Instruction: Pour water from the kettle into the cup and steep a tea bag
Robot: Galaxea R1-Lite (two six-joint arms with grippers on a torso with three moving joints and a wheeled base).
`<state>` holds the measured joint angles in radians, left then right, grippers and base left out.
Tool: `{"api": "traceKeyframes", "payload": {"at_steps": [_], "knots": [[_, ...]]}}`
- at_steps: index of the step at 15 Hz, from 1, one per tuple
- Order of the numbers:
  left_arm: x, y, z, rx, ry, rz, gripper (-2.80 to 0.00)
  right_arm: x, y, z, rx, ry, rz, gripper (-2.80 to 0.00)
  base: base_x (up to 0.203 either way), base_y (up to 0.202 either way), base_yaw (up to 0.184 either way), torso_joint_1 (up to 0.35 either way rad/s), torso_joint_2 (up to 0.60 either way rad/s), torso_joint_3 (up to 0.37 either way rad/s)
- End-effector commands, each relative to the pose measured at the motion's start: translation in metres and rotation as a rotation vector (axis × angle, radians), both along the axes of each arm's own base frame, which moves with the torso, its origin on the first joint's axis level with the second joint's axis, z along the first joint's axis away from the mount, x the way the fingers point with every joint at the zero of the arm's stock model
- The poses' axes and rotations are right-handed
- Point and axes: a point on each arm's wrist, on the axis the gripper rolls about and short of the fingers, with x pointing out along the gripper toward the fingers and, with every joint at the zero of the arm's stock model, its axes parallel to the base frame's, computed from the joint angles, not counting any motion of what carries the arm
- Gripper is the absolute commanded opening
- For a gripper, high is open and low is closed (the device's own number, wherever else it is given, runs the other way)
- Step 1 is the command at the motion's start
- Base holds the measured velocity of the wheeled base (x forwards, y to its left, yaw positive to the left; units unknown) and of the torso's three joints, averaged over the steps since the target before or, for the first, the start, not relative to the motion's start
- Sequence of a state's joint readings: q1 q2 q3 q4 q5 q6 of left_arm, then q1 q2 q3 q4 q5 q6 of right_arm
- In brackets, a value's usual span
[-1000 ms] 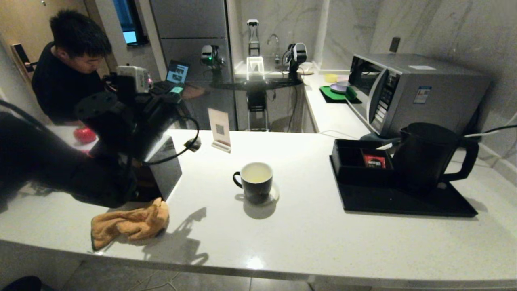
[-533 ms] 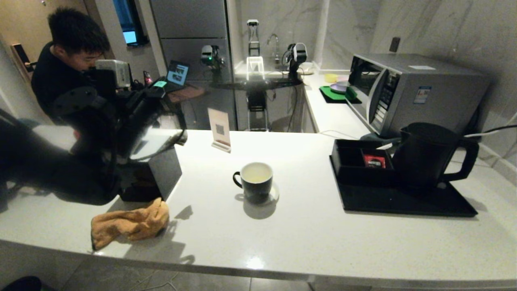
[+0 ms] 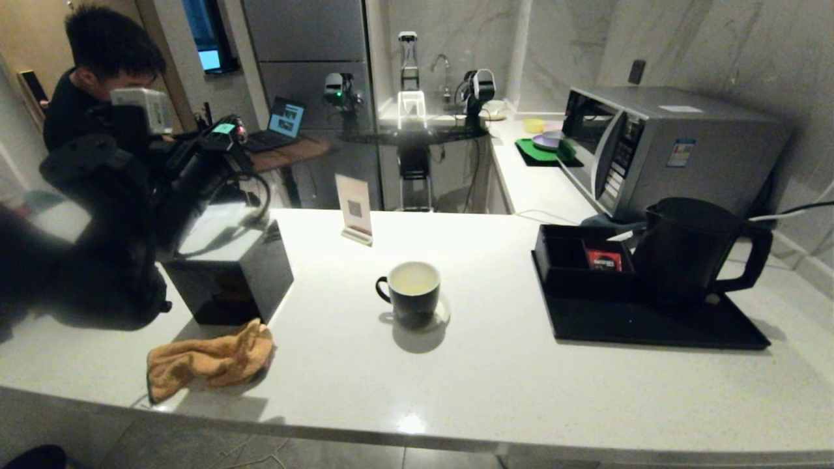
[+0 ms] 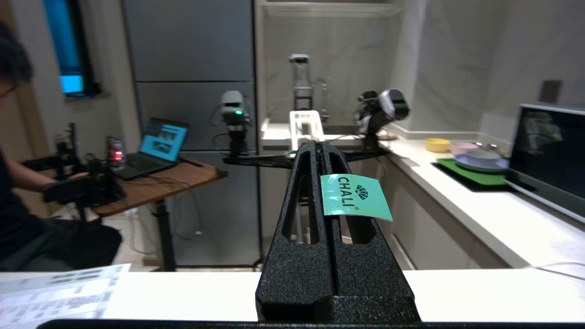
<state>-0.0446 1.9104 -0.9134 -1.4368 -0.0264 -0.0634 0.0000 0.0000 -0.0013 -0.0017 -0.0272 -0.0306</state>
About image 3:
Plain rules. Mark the black mug white inside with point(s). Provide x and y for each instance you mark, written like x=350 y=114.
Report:
x=410 y=303

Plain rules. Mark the purple plate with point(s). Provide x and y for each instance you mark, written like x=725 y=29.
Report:
x=538 y=142

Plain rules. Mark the dark wall socket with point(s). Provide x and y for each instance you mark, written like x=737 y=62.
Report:
x=638 y=71

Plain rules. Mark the white glowing frame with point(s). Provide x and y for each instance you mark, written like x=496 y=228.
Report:
x=412 y=94

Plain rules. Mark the black teleoperation rig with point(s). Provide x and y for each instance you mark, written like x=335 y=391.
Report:
x=207 y=117

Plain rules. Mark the green mat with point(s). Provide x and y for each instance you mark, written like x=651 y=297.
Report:
x=531 y=153

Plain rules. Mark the black compartment organizer box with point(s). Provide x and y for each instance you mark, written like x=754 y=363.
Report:
x=560 y=273

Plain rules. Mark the beige round plate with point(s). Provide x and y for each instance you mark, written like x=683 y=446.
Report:
x=500 y=118

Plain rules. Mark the chrome faucet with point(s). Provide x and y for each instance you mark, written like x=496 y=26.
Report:
x=447 y=85

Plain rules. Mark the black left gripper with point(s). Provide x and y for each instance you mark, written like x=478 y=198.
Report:
x=172 y=189

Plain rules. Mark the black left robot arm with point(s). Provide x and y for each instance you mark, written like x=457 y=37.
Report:
x=98 y=260

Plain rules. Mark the blue lit monitor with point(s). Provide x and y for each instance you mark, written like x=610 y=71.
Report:
x=210 y=58

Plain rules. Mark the QR code table sign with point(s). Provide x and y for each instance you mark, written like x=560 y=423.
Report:
x=355 y=202

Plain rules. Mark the white sachet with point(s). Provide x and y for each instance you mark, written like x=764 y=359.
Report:
x=619 y=236

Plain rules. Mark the black device green light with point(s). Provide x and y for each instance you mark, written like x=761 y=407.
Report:
x=335 y=86

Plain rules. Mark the orange cloth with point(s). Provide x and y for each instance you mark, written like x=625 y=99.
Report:
x=208 y=361

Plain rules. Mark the black background robot arm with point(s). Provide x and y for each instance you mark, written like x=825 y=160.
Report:
x=481 y=85

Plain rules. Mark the white base cabinet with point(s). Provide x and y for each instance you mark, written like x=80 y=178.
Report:
x=498 y=189

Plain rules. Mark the pink bowl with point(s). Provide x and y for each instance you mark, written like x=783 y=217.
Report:
x=554 y=126

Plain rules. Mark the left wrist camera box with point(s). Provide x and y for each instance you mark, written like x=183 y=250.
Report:
x=146 y=107

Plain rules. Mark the yellow bowl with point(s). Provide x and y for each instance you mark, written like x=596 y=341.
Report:
x=533 y=126

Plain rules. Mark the silver microwave oven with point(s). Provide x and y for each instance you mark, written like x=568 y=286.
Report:
x=704 y=163

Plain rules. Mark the black table pedestal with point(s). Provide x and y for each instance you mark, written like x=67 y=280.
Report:
x=415 y=163

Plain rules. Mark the small wooden table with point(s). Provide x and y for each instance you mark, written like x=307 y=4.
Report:
x=293 y=151

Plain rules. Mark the small grey bowl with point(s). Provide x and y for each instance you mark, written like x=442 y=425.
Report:
x=555 y=136

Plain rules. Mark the black serving tray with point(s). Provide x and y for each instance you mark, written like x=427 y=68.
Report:
x=651 y=326

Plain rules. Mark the black tissue box white lid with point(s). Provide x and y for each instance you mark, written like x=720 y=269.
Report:
x=228 y=293

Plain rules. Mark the open laptop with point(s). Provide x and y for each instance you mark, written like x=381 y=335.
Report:
x=287 y=118

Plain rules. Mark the man in black shirt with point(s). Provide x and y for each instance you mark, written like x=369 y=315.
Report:
x=104 y=45

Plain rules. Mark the grey refrigerator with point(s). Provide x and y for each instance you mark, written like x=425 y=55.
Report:
x=306 y=32

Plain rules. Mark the black electric kettle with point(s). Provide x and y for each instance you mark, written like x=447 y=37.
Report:
x=684 y=254

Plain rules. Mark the red tea packet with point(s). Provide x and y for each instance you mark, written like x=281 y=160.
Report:
x=604 y=260

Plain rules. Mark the black round tabletop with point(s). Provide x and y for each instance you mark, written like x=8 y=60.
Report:
x=417 y=137

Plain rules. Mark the grey background robot arm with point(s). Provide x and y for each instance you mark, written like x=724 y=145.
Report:
x=408 y=65

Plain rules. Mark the small white cup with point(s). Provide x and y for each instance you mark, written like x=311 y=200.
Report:
x=498 y=107

